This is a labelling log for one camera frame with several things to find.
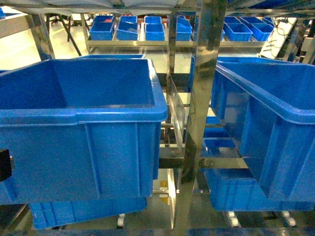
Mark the blue bin lower shelf left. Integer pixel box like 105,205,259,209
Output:
29,197,147,230

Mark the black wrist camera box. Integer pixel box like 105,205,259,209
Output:
0,149,13,182

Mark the blue bin lower shelf right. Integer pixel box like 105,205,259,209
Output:
203,169,315,212

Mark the blue bin shelf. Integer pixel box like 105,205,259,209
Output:
29,197,147,230
203,169,315,212

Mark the large blue shelf bin left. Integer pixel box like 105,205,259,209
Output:
0,58,167,205

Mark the large blue shelf bin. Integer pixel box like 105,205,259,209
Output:
211,61,315,202
0,58,167,205

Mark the large blue shelf bin right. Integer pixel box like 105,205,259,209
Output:
211,61,315,202

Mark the steel shelf upright post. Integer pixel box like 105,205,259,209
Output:
173,0,227,236

